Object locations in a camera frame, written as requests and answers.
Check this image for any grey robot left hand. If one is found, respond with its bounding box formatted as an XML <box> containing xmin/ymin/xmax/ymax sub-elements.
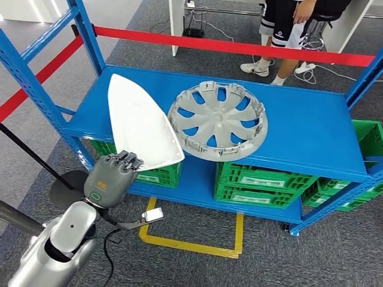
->
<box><xmin>83</xmin><ymin>150</ymin><xmax>144</xmax><ymax>209</ymax></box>

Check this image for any white plastic car panel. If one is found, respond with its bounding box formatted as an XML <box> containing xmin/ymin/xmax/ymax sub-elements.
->
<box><xmin>107</xmin><ymin>73</ymin><xmax>186</xmax><ymax>172</ymax></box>

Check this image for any blue metal shelf rack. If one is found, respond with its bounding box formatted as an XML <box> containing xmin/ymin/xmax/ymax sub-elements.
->
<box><xmin>0</xmin><ymin>0</ymin><xmax>383</xmax><ymax>237</ymax></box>

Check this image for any black barrier stanchion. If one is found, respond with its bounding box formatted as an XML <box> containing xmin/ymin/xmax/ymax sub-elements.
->
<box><xmin>0</xmin><ymin>123</ymin><xmax>94</xmax><ymax>212</ymax></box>

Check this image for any black belt clip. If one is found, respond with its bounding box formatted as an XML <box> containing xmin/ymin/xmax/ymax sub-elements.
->
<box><xmin>71</xmin><ymin>23</ymin><xmax>96</xmax><ymax>38</ymax></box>

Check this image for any grey wheel hubcap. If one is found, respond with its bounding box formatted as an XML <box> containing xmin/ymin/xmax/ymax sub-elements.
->
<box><xmin>167</xmin><ymin>81</ymin><xmax>269</xmax><ymax>163</ymax></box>

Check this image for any black router box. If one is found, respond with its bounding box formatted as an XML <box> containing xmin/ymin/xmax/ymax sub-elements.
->
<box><xmin>183</xmin><ymin>16</ymin><xmax>206</xmax><ymax>39</ymax></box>

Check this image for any white lit plinth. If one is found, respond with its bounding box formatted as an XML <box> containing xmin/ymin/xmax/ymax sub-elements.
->
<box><xmin>0</xmin><ymin>0</ymin><xmax>76</xmax><ymax>23</ymax></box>

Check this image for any person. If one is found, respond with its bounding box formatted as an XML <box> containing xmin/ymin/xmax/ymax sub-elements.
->
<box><xmin>239</xmin><ymin>0</ymin><xmax>354</xmax><ymax>87</ymax></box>

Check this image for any black chrome stool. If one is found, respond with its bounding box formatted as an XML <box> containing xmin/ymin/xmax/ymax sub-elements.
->
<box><xmin>302</xmin><ymin>13</ymin><xmax>338</xmax><ymax>51</ymax></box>

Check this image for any open green plastic crate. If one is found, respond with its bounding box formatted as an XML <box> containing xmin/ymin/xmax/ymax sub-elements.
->
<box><xmin>317</xmin><ymin>120</ymin><xmax>383</xmax><ymax>199</ymax></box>

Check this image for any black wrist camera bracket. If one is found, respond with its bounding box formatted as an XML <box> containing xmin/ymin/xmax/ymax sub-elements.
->
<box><xmin>103</xmin><ymin>212</ymin><xmax>147</xmax><ymax>231</ymax></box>

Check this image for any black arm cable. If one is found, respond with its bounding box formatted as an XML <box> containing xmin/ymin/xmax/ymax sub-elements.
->
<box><xmin>103</xmin><ymin>228</ymin><xmax>122</xmax><ymax>287</ymax></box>

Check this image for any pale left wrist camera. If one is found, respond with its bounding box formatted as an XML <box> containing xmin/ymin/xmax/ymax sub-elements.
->
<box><xmin>141</xmin><ymin>206</ymin><xmax>165</xmax><ymax>225</ymax></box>

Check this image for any long white cable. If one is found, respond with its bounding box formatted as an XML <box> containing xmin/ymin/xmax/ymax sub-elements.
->
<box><xmin>191</xmin><ymin>11</ymin><xmax>235</xmax><ymax>42</ymax></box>
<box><xmin>314</xmin><ymin>63</ymin><xmax>383</xmax><ymax>83</ymax></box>

